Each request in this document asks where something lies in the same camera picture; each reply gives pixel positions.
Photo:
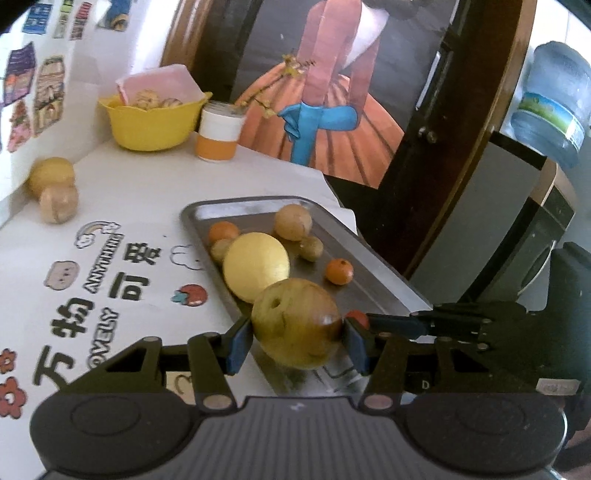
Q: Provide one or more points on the small orange tangerine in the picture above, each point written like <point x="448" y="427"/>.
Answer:
<point x="339" y="272"/>
<point x="222" y="230"/>

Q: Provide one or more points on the metal tray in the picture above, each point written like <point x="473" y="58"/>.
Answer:
<point x="376" y="286"/>

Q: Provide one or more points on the yellow plastic bowl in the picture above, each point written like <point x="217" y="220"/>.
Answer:
<point x="151" y="130"/>

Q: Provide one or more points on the tan wooden round fruit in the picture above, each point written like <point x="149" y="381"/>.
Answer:
<point x="58" y="203"/>

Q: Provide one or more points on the yellow-green pear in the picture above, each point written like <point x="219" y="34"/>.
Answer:
<point x="54" y="170"/>

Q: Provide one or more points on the person's right hand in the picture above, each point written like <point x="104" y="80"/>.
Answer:
<point x="575" y="455"/>

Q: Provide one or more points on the blue water jug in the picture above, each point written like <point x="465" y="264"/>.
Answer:
<point x="553" y="113"/>

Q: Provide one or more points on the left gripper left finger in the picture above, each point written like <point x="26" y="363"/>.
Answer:
<point x="142" y="367"/>

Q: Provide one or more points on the pink box in bowl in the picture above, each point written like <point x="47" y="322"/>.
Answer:
<point x="172" y="81"/>

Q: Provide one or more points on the small olive-green fruit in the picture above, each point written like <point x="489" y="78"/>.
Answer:
<point x="310" y="248"/>

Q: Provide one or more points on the large yellow lemon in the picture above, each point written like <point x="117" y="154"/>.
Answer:
<point x="253" y="262"/>

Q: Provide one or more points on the brown-green apple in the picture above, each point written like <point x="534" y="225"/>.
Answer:
<point x="297" y="323"/>

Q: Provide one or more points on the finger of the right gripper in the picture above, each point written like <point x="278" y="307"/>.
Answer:
<point x="413" y="326"/>

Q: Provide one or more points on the small yellow-green fruit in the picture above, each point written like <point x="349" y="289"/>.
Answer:
<point x="219" y="249"/>

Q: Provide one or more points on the painting of orange dress woman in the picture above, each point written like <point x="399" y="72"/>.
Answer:
<point x="333" y="85"/>

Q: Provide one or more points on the white orange cup vase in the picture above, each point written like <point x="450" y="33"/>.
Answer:
<point x="219" y="131"/>

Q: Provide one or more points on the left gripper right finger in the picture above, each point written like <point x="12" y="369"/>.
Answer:
<point x="395" y="365"/>

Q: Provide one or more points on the tan round walnut fruit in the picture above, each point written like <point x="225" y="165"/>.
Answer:
<point x="292" y="222"/>

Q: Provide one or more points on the small red fruit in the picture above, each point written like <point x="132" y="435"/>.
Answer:
<point x="360" y="317"/>

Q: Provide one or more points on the house drawings paper sheet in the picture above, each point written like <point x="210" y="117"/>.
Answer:
<point x="37" y="52"/>

